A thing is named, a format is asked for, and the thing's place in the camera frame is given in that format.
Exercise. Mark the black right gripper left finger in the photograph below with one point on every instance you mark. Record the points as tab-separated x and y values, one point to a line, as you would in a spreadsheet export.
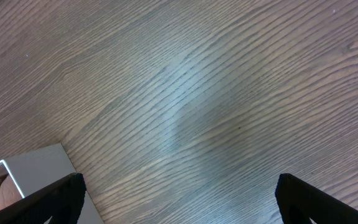
58	203

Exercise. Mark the brown plush toy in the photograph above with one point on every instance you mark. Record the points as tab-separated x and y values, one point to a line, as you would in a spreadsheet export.
9	194

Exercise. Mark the white cardboard box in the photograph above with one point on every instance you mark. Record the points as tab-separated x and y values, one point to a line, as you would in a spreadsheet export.
35	170

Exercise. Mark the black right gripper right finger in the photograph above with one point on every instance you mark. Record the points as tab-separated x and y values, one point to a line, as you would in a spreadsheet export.
300	202

